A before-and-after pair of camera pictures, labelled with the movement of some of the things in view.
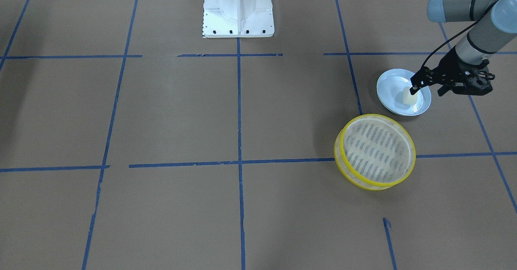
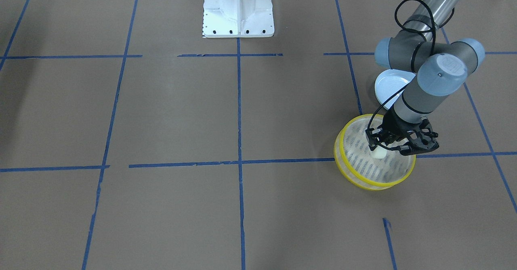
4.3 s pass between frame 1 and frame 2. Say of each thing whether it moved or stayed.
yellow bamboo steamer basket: stayed
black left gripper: moved
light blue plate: stayed
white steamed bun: moved
